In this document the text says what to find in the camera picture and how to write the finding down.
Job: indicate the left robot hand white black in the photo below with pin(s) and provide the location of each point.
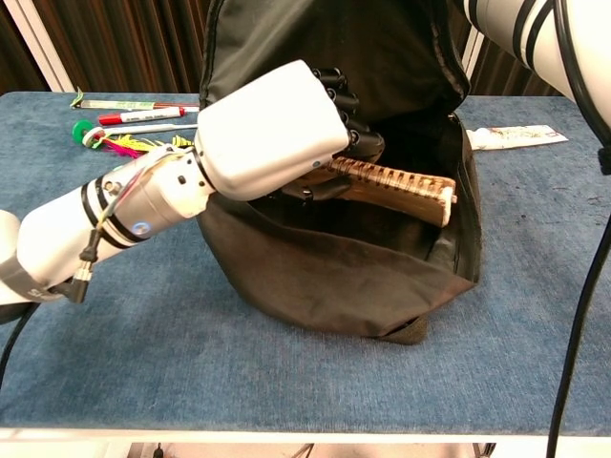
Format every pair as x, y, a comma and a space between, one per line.
267, 133

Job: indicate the light brown spiral notebook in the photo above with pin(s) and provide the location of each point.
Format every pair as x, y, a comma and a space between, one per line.
406, 194

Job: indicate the black fabric backpack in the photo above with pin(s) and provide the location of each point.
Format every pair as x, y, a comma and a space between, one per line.
334, 276

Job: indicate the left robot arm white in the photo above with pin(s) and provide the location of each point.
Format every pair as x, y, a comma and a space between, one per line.
57, 224

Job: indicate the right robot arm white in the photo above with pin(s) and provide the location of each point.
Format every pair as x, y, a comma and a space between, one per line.
587, 47

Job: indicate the white toothbrush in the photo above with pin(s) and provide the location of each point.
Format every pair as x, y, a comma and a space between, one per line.
153, 128

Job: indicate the red white marker pen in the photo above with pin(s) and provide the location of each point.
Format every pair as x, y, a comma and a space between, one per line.
138, 116

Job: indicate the dark brown curtain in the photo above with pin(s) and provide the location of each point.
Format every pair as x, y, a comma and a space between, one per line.
143, 43

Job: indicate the feather shuttlecock with green disc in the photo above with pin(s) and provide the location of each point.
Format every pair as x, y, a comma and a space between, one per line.
84, 129

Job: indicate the white toothpaste tube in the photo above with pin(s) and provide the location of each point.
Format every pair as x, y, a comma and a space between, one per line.
515, 134

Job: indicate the blue table cloth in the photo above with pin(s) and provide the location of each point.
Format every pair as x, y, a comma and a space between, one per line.
286, 381

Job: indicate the white thin frame post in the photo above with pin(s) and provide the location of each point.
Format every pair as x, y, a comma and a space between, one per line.
473, 52

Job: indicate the white slanted frame post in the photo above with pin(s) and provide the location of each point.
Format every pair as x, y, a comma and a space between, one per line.
40, 47

